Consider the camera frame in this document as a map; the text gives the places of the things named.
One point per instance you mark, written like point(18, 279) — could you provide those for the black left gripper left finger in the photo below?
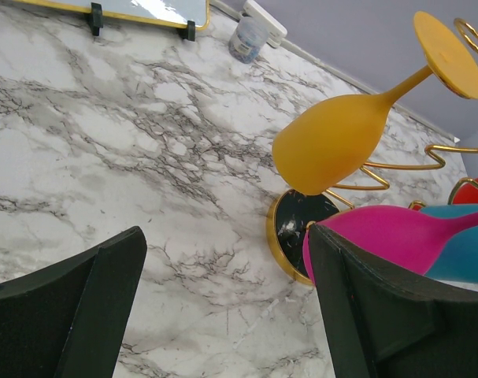
point(69, 318)

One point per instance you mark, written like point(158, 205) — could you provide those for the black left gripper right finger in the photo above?
point(382, 320)

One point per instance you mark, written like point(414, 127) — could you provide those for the red wine glass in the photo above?
point(465, 192)

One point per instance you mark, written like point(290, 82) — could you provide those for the pink wine glass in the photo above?
point(405, 237)

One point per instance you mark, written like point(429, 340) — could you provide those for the white eraser block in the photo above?
point(277, 32)

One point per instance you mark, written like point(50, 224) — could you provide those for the small clear plastic jar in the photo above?
point(247, 40)

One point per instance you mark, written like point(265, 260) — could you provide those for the gold framed whiteboard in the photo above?
point(187, 17)

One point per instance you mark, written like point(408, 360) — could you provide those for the gold wine glass rack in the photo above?
point(293, 212)

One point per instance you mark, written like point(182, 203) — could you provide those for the blue wine glass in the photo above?
point(459, 259)

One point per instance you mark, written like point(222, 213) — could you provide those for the orange wine glass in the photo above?
point(335, 137)

